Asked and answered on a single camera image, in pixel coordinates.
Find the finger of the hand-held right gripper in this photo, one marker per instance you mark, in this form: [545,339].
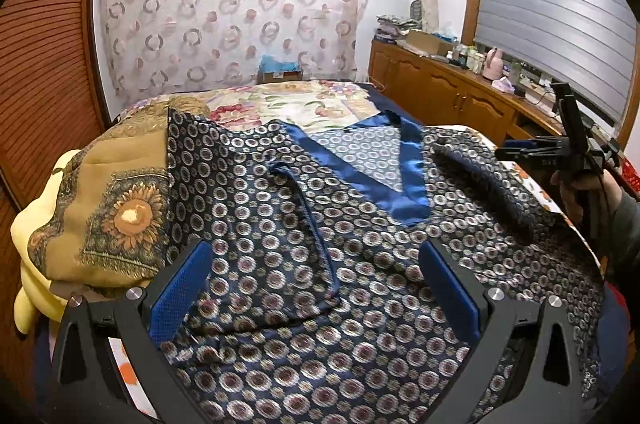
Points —
[530,153]

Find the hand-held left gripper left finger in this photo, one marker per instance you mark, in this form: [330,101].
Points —
[182,291]

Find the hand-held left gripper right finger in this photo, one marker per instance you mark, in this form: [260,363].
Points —
[450,296]

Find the navy patterned satin shirt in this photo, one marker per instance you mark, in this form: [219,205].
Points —
[300,304]

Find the person's right forearm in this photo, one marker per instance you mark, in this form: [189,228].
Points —
[627,229]

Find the stack of folded clothes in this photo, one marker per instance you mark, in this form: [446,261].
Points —
[395,27]

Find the person's right hand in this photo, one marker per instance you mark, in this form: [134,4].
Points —
[562,194]

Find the red patterned box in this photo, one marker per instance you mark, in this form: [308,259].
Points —
[631,176]

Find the pink tissue pack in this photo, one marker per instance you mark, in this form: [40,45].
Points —
[504,85]

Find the brown sunflower print cloth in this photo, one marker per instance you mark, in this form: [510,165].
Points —
[125,214]

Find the pink kettle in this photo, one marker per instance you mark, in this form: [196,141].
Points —
[492,63]

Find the wooden cabinet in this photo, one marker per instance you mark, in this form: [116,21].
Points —
[440,89]

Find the cluster of small bottles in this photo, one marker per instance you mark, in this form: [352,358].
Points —
[470,58]

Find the grey window blind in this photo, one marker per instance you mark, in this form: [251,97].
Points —
[545,4]

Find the open cardboard box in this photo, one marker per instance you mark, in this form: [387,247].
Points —
[425,43]

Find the navy blanket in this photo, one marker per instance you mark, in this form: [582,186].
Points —
[378,98]

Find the yellow pillow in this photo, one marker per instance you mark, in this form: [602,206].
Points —
[35,224]

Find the small dark fan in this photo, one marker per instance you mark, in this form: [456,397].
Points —
[415,10]

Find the floral blanket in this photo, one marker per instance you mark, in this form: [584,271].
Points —
[280,104]

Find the cardboard box with blue cloth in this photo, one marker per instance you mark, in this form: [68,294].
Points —
[277,69]

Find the wooden louvered wardrobe door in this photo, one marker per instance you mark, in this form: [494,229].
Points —
[45,79]

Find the circle print sheer curtain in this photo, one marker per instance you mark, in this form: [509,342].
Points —
[225,4]

